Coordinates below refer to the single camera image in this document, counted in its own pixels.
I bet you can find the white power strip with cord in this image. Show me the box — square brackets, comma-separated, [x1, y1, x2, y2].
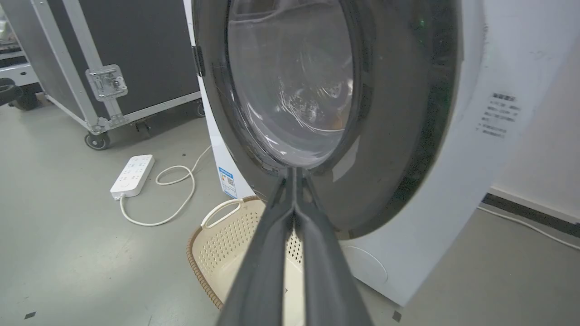
[119, 145, 213, 227]

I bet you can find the white cable along wall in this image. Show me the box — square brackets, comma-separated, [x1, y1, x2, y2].
[477, 206, 580, 250]

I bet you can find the round glass washing machine door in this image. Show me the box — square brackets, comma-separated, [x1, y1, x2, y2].
[192, 0, 464, 240]

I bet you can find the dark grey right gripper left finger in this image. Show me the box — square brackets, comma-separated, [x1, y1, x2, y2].
[216, 167, 297, 326]

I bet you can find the white front-load washing machine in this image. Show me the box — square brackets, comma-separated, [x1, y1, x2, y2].
[183, 0, 580, 307]

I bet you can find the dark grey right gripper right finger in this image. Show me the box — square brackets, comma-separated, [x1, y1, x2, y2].
[295, 167, 373, 326]

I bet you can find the black caster wheel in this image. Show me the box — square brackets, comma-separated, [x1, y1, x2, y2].
[0, 78, 23, 107]

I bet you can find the black flight case on wheels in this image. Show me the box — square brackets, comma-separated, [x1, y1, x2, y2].
[0, 0, 206, 150]

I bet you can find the cream perforated laundry basket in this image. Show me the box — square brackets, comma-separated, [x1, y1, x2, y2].
[186, 196, 305, 326]

